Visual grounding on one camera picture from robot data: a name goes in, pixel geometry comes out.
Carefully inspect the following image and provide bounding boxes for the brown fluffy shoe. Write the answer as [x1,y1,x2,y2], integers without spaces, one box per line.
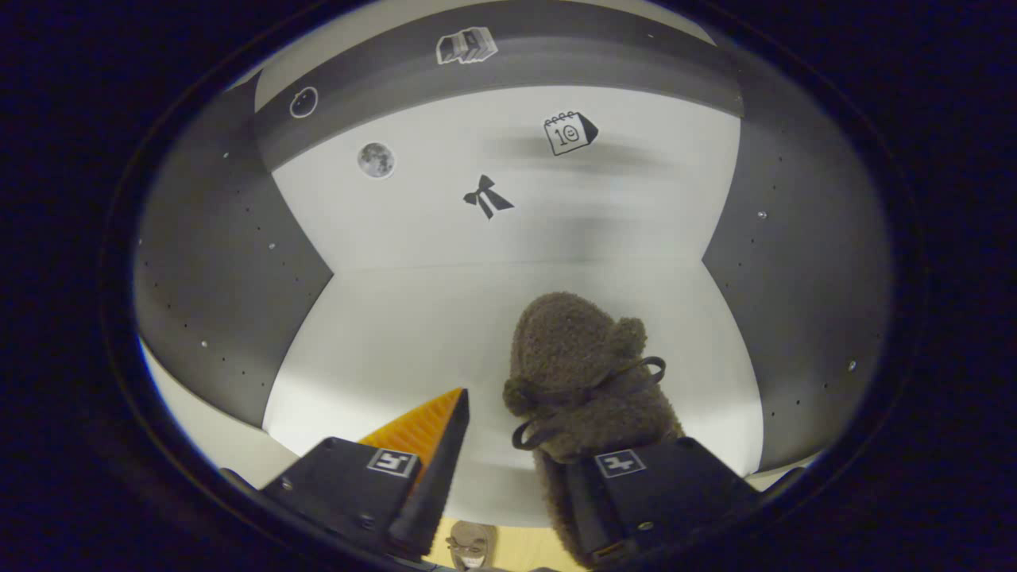
[445,520,498,570]
[502,292,686,569]

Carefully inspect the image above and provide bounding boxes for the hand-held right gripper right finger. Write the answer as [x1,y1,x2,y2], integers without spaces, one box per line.
[566,435,762,567]

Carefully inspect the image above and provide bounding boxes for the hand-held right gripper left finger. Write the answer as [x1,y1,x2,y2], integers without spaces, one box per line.
[256,387,471,562]

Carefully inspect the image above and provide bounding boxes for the white shoe cabinet door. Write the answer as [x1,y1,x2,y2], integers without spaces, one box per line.
[747,453,823,492]
[139,338,307,492]

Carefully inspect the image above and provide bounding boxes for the white shoe cabinet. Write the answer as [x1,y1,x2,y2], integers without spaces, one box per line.
[133,0,892,529]

